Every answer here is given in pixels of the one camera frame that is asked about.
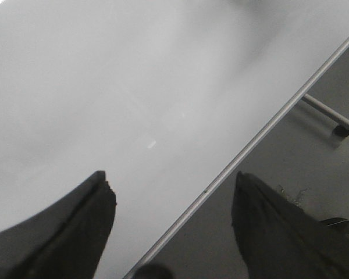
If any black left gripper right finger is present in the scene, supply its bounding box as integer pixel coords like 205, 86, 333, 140
231, 172, 349, 278

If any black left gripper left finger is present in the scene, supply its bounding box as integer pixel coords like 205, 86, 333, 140
0, 171, 116, 278

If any black caster wheel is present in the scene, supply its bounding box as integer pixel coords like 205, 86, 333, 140
333, 125, 349, 138

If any white whiteboard with grey frame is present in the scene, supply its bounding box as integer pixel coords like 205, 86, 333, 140
0, 1, 349, 278

